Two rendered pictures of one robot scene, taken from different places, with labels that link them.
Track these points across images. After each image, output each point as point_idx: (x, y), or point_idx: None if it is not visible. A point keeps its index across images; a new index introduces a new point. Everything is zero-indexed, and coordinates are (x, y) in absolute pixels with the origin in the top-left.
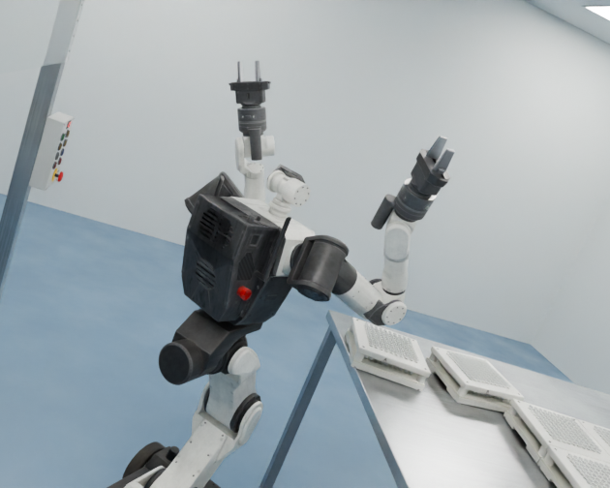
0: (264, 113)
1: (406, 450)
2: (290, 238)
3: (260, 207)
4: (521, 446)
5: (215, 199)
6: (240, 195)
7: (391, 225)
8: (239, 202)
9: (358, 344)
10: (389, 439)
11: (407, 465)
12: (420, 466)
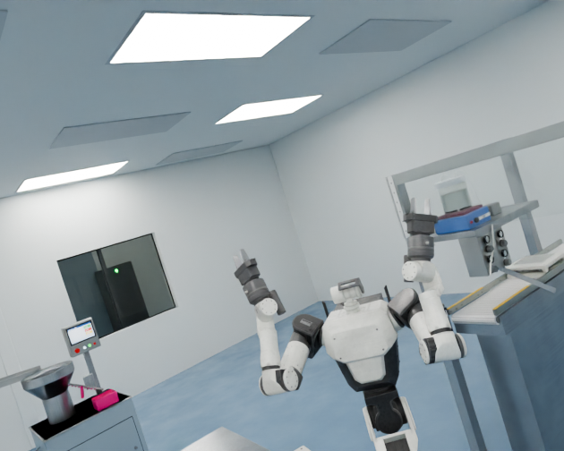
0: (408, 242)
1: (241, 446)
2: (327, 318)
3: (363, 307)
4: None
5: (373, 296)
6: (388, 302)
7: None
8: (370, 302)
9: (306, 447)
10: (252, 443)
11: (237, 439)
12: (230, 446)
